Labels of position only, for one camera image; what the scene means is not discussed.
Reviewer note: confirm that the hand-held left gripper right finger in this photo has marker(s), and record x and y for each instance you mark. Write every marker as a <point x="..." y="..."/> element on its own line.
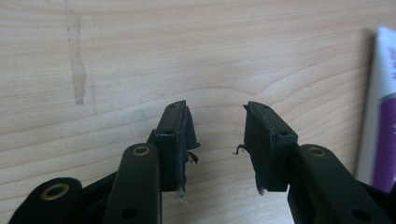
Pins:
<point x="267" y="155"/>

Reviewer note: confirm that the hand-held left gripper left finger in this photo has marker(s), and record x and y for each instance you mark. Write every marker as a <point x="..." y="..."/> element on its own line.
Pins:
<point x="172" y="149"/>

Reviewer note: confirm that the white and purple toothpaste tube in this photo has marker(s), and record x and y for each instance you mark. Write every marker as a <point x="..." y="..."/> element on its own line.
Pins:
<point x="381" y="118"/>

